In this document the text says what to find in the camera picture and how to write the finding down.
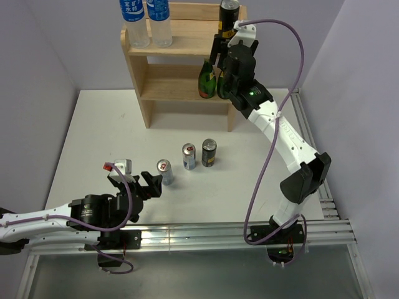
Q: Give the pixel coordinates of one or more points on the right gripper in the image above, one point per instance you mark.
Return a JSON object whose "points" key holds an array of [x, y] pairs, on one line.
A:
{"points": [[220, 46]]}

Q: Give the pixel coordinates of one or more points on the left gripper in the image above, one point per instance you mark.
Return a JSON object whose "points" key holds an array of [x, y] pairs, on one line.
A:
{"points": [[154, 188]]}

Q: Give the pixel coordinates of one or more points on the black can front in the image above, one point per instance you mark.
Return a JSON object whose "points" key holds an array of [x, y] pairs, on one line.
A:
{"points": [[228, 15]]}

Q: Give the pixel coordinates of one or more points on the black can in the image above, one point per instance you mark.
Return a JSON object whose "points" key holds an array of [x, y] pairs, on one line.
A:
{"points": [[228, 15], [209, 148]]}

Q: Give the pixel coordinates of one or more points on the water bottle blue label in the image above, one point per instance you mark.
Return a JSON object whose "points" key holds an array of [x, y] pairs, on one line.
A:
{"points": [[134, 16], [159, 16]]}

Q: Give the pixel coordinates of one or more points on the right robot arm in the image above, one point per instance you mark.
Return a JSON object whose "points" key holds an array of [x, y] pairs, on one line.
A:
{"points": [[308, 168]]}

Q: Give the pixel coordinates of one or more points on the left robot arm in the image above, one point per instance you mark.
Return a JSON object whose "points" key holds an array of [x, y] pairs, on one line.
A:
{"points": [[96, 219]]}

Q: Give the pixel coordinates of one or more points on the wooden two-tier shelf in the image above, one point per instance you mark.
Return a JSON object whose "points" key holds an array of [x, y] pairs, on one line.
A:
{"points": [[171, 74]]}

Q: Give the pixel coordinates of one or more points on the silver can front left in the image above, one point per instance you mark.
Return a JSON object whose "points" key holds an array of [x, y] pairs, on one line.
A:
{"points": [[164, 168]]}

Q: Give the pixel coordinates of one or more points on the silver can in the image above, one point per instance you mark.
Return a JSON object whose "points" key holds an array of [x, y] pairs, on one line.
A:
{"points": [[189, 156], [164, 168]]}

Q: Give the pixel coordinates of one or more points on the green glass bottle right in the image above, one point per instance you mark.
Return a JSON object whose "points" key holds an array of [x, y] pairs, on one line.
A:
{"points": [[223, 85]]}

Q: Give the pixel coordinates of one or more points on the green glass bottle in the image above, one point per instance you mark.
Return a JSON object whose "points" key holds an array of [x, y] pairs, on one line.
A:
{"points": [[223, 85], [207, 80]]}

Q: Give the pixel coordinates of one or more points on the green glass bottle left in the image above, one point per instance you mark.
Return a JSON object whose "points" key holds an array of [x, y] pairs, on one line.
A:
{"points": [[207, 80]]}

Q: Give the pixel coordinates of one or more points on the silver can middle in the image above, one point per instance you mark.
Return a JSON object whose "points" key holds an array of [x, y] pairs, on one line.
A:
{"points": [[189, 156]]}

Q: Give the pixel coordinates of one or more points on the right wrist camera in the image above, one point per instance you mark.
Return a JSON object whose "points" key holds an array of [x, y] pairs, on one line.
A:
{"points": [[245, 34]]}

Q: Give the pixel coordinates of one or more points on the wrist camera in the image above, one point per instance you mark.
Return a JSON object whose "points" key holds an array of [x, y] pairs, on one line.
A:
{"points": [[124, 166], [245, 34]]}

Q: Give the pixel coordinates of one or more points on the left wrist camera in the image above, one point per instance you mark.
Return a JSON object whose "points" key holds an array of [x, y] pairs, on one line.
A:
{"points": [[124, 166]]}

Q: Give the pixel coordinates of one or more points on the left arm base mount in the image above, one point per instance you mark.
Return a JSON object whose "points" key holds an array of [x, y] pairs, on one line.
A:
{"points": [[127, 241]]}

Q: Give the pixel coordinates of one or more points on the aluminium front rail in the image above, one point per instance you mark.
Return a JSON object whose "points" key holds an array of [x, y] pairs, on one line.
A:
{"points": [[167, 238]]}

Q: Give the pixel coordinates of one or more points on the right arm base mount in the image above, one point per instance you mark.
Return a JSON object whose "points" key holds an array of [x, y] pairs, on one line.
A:
{"points": [[282, 245]]}

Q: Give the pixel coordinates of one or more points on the aluminium side rail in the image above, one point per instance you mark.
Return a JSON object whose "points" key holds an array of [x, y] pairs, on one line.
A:
{"points": [[323, 192]]}

